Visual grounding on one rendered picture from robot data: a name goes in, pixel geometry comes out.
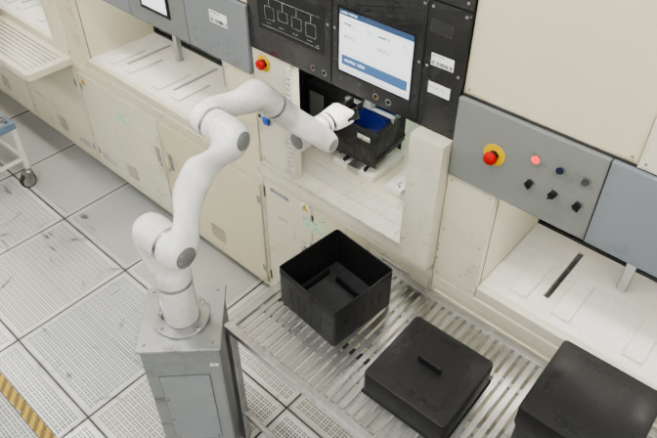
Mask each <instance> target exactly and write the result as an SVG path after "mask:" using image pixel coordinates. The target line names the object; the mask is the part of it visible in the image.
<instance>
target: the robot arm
mask: <svg viewBox="0 0 657 438"><path fill-rule="evenodd" d="M353 105H354V98H353V97H352V98H351V99H349V100H347V101H346V102H345V101H343V102H342V103H331V105H330V106H329V107H327V108H326V109H324V110H323V111H322V112H321V113H319V114H317V115H316V116H314V117H313V116H311V115H310V114H308V113H307V112H305V111H303V110H302V109H300V108H298V107H297V106H296V105H294V104H293V103H292V102H291V101H290V100H288V99H287V98H286V97H285V96H283V95H282V94H281V93H280V92H278V91H277V90H276V89H275V88H273V87H272V86H271V85H269V84H268V83H267V82H265V81H263V80H261V79H257V78H254V79H249V80H247V81H245V82H244V83H243V84H242V85H240V86H239V87H237V88H236V89H234V90H232V91H230V92H227V93H224V94H219V95H214V96H210V97H206V98H204V99H202V100H200V101H198V102H197V103H196V104H195V105H193V107H192V108H191V109H190V112H189V115H188V120H189V124H190V126H191V127H192V129H193V130H194V131H196V132H197V133H198V134H199V135H200V136H202V137H204V138H205V139H207V140H209V141H210V142H211V145H210V147H209V149H208V150H206V151H205V152H204V153H200V154H197V155H194V156H192V157H190V158H189V159H188V160H187V161H186V162H185V163H184V165H183V167H182V169H181V171H180V173H179V175H178V177H177V180H176V182H175V185H174V188H173V192H172V206H173V223H172V222H171V221H170V220H168V219H167V218H165V217H164V216H162V215H160V214H158V213H155V212H148V213H145V214H143V215H141V216H140V217H138V218H137V219H136V221H135V222H134V224H133V227H132V240H133V242H134V245H135V247H136V249H137V251H138V253H139V255H140V256H141V258H142V260H143V261H144V263H145V264H146V266H147V267H148V269H149V270H150V272H151V273H152V275H153V279H154V283H155V286H156V290H157V294H158V298H159V302H160V305H159V307H158V308H157V309H156V311H155V314H154V319H153V320H154V325H155V328H156V329H157V331H158V332H159V333H160V334H161V335H163V336H165V337H167V338H171V339H185V338H189V337H192V336H194V335H196V334H198V333H199V332H201V331H202V330H203V329H204V328H205V327H206V325H207V324H208V321H209V319H210V309H209V306H208V304H207V302H206V301H205V300H204V299H203V298H201V297H199V296H197V294H196V289H195V284H194V279H193V274H192V270H191V267H190V265H191V264H192V263H193V262H194V260H195V258H196V256H197V251H198V244H199V226H200V214H201V208H202V204H203V201H204V199H205V196H206V194H207V192H208V190H209V188H210V186H211V183H212V181H213V179H214V178H215V176H216V175H217V173H218V172H219V171H220V170H221V169H222V168H223V167H225V166H226V165H228V164H229V163H231V162H233V161H235V160H237V159H238V158H240V157H241V156H242V155H243V154H244V153H245V152H246V150H247V148H248V146H249V143H250V133H249V130H248V128H247V127H246V125H245V124H244V123H243V122H242V121H240V120H239V119H237V118H235V116H239V115H244V114H250V113H254V112H257V111H258V112H260V113H261V114H262V115H264V116H265V117H267V118H268V119H270V120H271V121H273V122H274V123H276V124H277V125H279V126H280V127H282V128H283V129H284V130H286V131H288V132H290V133H289V139H290V142H291V144H292V145H293V146H294V147H295V148H296V149H297V150H298V151H300V152H304V151H306V150H307V149H309V148H316V149H318V150H320V151H322V152H324V153H331V152H333V151H334V150H335V149H336V148H337V145H338V139H337V137H336V135H335V134H334V133H333V131H334V130H335V131H336V130H339V129H342V128H344V127H346V126H348V125H350V124H351V123H353V122H354V120H355V119H360V115H359V114H358V111H360V110H362V109H363V102H361V103H359V104H358V105H356V106H355V107H354V108H352V109H349V108H350V107H351V106H353Z"/></svg>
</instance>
